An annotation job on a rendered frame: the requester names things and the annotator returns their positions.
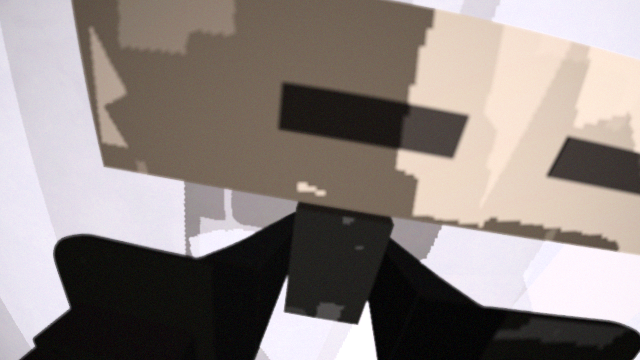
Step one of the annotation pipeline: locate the black two-prong plug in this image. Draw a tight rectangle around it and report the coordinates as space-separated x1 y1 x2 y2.
283 201 394 325

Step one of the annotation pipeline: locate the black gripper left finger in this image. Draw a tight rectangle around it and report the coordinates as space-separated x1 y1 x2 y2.
53 212 296 360

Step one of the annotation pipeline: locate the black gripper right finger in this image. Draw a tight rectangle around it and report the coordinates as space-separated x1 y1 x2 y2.
368 238 640 360

